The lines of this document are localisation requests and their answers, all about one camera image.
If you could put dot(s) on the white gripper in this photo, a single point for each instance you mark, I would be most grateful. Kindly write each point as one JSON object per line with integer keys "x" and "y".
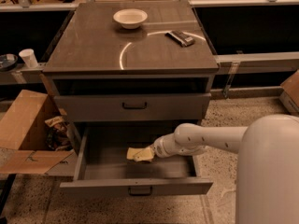
{"x": 161, "y": 147}

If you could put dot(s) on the yellow sponge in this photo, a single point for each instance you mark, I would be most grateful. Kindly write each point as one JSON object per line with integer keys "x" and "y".
{"x": 132, "y": 153}

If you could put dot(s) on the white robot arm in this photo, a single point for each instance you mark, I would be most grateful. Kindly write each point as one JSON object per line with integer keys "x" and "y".
{"x": 267, "y": 177}

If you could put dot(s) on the open lower drawer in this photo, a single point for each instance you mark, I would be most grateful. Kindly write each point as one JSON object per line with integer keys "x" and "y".
{"x": 102, "y": 169}

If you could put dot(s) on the closed upper drawer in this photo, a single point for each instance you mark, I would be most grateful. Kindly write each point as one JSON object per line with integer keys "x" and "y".
{"x": 133, "y": 107}

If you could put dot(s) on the grey drawer cabinet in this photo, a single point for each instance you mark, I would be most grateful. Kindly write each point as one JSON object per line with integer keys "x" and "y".
{"x": 96, "y": 56}

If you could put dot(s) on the crumpled snack bags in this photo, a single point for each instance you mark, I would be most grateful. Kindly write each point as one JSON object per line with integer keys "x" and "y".
{"x": 57, "y": 138}

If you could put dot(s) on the brown cardboard box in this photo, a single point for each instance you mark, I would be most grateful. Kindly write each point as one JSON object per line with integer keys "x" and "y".
{"x": 24, "y": 131}

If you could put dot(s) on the white bowl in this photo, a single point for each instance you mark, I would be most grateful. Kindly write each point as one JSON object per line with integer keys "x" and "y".
{"x": 130, "y": 18}

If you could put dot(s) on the white paper cup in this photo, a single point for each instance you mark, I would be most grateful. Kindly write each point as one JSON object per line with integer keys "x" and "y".
{"x": 28, "y": 56}

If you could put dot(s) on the cardboard box at right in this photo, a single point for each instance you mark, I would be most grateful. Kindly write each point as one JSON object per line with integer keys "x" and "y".
{"x": 290, "y": 93}

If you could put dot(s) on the dark round lid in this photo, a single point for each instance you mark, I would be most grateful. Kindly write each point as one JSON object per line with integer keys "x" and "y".
{"x": 8, "y": 62}

